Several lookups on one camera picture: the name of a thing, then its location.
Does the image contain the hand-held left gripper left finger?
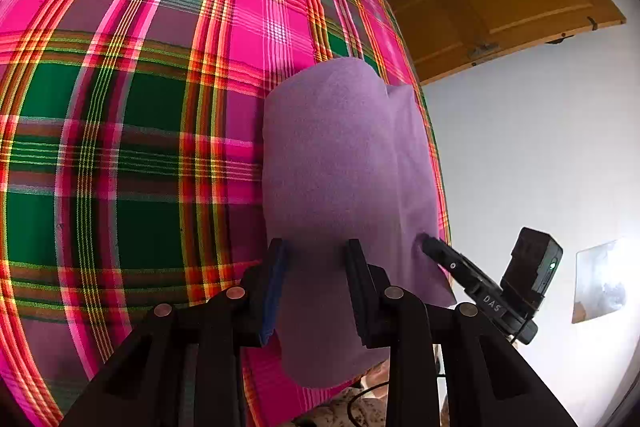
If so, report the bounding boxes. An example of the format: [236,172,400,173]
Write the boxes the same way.
[60,237,290,427]

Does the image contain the pink green plaid blanket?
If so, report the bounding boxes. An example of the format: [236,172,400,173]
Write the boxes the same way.
[0,0,453,427]

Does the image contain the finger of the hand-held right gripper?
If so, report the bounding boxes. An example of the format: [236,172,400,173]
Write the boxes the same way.
[420,233,490,297]

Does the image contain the wall poster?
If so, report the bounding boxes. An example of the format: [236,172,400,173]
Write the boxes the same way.
[571,237,628,324]

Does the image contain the purple fleece garment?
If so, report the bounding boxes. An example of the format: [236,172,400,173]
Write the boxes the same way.
[261,58,457,389]

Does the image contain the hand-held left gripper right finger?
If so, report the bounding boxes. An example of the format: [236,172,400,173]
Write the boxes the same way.
[342,238,578,427]

